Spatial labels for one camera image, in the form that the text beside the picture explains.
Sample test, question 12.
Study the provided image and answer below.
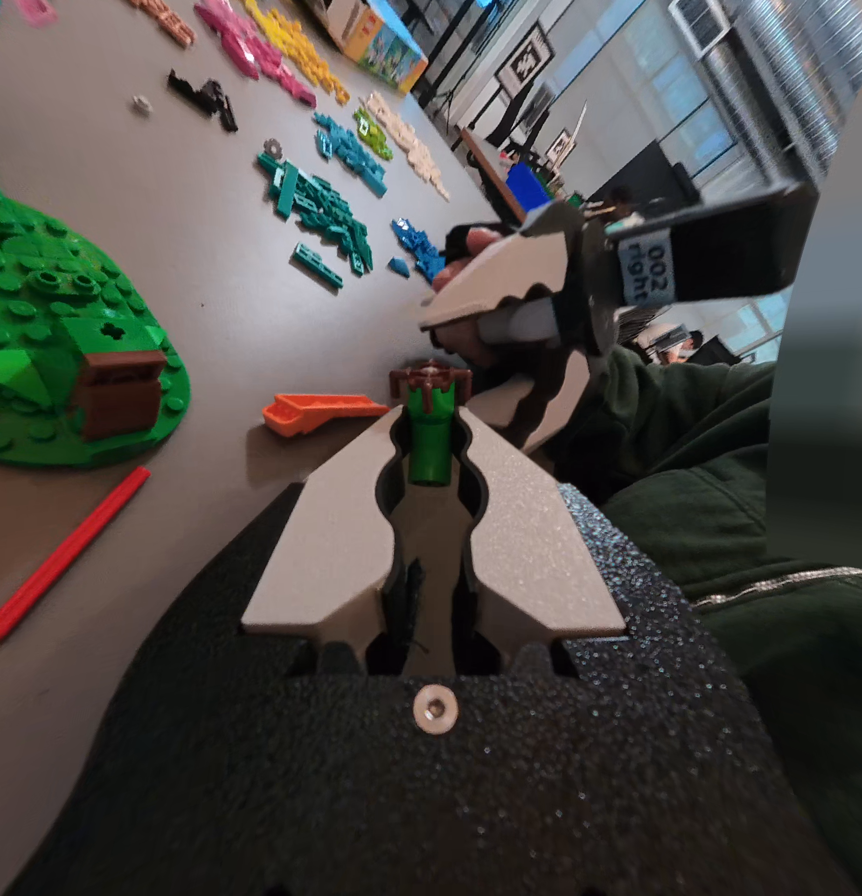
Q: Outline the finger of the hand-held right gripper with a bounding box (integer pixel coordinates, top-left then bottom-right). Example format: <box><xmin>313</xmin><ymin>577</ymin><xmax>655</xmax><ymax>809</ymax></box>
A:
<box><xmin>418</xmin><ymin>230</ymin><xmax>570</xmax><ymax>333</ymax></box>
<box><xmin>466</xmin><ymin>349</ymin><xmax>591</xmax><ymax>457</ymax></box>

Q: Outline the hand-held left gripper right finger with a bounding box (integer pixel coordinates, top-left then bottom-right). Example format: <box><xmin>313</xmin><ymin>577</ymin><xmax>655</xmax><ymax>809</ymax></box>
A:
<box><xmin>458</xmin><ymin>406</ymin><xmax>628</xmax><ymax>655</ymax></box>

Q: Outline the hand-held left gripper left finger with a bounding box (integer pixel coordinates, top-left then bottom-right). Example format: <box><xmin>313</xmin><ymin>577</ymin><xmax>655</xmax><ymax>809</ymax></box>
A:
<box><xmin>241</xmin><ymin>406</ymin><xmax>407</xmax><ymax>662</ymax></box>

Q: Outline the green and brown lego stem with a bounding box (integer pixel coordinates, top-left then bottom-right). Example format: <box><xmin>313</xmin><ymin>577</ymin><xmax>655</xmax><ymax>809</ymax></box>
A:
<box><xmin>389</xmin><ymin>360</ymin><xmax>474</xmax><ymax>487</ymax></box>

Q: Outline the orange lego brick separator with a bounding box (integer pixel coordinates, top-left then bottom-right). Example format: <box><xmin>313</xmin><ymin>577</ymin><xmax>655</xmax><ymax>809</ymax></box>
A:
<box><xmin>262</xmin><ymin>393</ymin><xmax>391</xmax><ymax>440</ymax></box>

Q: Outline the person's right forearm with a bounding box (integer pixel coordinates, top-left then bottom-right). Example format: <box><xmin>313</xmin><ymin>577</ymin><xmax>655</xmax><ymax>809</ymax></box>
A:
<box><xmin>543</xmin><ymin>346</ymin><xmax>778</xmax><ymax>494</ymax></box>

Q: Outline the pile of clear blue lego pieces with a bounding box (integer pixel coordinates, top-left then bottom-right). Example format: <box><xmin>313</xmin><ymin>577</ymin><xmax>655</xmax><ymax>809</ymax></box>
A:
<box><xmin>388</xmin><ymin>217</ymin><xmax>449</xmax><ymax>284</ymax></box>

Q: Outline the pile of beige lego pieces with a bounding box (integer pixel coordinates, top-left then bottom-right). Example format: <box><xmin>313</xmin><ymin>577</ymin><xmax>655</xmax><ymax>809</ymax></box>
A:
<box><xmin>364</xmin><ymin>91</ymin><xmax>452</xmax><ymax>203</ymax></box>

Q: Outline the pile of lime lego pieces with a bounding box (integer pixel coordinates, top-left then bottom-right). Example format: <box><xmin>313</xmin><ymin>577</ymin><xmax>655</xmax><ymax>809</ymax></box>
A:
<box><xmin>353</xmin><ymin>106</ymin><xmax>395</xmax><ymax>162</ymax></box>

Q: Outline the pile of teal lego pieces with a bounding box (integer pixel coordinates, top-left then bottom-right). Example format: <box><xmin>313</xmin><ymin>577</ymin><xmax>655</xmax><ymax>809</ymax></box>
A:
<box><xmin>256</xmin><ymin>153</ymin><xmax>375</xmax><ymax>289</ymax></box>

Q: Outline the pile of azure lego pieces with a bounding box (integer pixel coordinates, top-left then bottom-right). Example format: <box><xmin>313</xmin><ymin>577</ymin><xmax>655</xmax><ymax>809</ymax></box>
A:
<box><xmin>313</xmin><ymin>112</ymin><xmax>390</xmax><ymax>198</ymax></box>

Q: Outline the lego set box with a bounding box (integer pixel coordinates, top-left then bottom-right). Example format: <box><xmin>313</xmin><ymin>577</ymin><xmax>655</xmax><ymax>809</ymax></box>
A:
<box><xmin>301</xmin><ymin>0</ymin><xmax>430</xmax><ymax>94</ymax></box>

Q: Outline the red lego rod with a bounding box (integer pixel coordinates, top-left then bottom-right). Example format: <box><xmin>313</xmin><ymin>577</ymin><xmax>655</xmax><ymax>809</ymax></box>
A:
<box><xmin>0</xmin><ymin>467</ymin><xmax>152</xmax><ymax>644</ymax></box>

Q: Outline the pile of yellow lego pieces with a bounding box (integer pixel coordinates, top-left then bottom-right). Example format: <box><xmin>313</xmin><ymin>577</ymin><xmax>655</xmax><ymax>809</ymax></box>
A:
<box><xmin>242</xmin><ymin>0</ymin><xmax>351</xmax><ymax>106</ymax></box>

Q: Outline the pile of pink lego pieces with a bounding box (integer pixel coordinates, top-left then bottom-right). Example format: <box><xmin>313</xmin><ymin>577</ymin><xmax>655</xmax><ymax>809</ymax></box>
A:
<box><xmin>193</xmin><ymin>0</ymin><xmax>319</xmax><ymax>109</ymax></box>

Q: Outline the green lego base build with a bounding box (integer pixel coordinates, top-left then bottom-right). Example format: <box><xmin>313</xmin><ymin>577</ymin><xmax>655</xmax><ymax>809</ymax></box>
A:
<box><xmin>0</xmin><ymin>157</ymin><xmax>192</xmax><ymax>469</ymax></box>

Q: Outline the pile of salmon lego pieces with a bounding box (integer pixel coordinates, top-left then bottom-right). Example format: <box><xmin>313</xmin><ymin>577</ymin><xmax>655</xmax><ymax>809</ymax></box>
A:
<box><xmin>126</xmin><ymin>0</ymin><xmax>196</xmax><ymax>49</ymax></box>

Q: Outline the person's right hand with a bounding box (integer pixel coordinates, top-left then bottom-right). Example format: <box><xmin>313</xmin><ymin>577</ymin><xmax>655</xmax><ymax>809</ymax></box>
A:
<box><xmin>430</xmin><ymin>227</ymin><xmax>554</xmax><ymax>372</ymax></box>

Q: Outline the blue storage bin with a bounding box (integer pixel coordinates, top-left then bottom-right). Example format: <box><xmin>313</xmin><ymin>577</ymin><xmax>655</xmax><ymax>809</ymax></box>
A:
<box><xmin>504</xmin><ymin>162</ymin><xmax>552</xmax><ymax>211</ymax></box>

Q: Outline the wooden background table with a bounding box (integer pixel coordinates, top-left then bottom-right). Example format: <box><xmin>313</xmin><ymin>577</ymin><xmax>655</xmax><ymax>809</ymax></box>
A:
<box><xmin>459</xmin><ymin>126</ymin><xmax>544</xmax><ymax>225</ymax></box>

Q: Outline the black screen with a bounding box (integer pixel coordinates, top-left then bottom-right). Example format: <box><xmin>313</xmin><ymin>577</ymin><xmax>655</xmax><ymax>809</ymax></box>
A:
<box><xmin>588</xmin><ymin>139</ymin><xmax>701</xmax><ymax>211</ymax></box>

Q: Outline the large framed marker print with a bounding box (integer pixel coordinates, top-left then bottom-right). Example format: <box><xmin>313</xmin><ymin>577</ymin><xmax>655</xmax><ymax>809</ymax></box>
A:
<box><xmin>494</xmin><ymin>21</ymin><xmax>556</xmax><ymax>99</ymax></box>

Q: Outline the person's green jacket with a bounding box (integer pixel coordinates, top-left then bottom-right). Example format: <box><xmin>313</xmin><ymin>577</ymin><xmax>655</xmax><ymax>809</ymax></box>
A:
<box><xmin>602</xmin><ymin>448</ymin><xmax>862</xmax><ymax>890</ymax></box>

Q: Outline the silver ventilation duct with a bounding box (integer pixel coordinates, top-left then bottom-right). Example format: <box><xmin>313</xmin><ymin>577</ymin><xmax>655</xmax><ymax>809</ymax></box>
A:
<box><xmin>704</xmin><ymin>0</ymin><xmax>862</xmax><ymax>184</ymax></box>

